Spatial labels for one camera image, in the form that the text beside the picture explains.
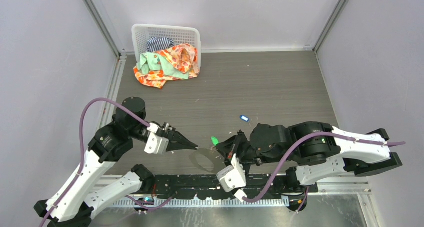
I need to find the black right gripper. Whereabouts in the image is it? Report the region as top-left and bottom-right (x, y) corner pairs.
(214, 129), (292, 175)

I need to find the green key tag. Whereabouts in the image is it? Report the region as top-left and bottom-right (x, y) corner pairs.
(210, 136), (220, 146)

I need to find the metal keyring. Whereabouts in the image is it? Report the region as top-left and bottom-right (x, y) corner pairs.
(197, 145), (216, 152)

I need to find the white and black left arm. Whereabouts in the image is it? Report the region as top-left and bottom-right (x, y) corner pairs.
(34, 97), (198, 227)

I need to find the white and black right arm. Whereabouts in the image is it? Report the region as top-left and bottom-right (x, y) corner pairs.
(216, 121), (402, 192)

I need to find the blue key tag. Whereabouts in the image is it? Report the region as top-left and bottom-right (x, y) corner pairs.
(239, 115), (251, 122)

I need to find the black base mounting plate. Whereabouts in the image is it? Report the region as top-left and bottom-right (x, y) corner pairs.
(135, 174), (305, 201)

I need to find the mint green cloth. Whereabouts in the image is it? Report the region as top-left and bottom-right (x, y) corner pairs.
(135, 52), (190, 80)

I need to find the orange floral cloth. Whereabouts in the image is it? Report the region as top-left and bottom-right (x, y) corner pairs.
(133, 43), (200, 89)

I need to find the blue striped cloth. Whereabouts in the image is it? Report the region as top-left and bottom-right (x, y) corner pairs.
(146, 36), (175, 53)

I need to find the white plastic laundry basket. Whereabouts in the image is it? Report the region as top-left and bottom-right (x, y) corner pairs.
(131, 24), (202, 68)

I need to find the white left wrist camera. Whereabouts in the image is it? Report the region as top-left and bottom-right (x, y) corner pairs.
(144, 132), (169, 155)

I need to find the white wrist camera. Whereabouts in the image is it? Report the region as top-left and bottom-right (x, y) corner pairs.
(144, 132), (169, 155)
(216, 154), (247, 203)

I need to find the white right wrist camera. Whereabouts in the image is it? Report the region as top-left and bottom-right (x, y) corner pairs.
(216, 154), (247, 203)

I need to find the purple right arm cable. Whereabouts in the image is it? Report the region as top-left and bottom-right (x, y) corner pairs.
(243, 132), (407, 205)

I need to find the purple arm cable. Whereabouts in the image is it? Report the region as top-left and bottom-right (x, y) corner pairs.
(39, 97), (173, 227)
(243, 132), (407, 205)

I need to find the perforated cable duct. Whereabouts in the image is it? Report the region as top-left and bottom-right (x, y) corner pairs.
(110, 196), (290, 208)

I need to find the aluminium frame rail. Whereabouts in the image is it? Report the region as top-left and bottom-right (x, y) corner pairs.
(314, 182), (372, 195)

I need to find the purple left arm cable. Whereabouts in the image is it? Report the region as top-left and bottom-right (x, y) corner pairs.
(39, 97), (173, 227)

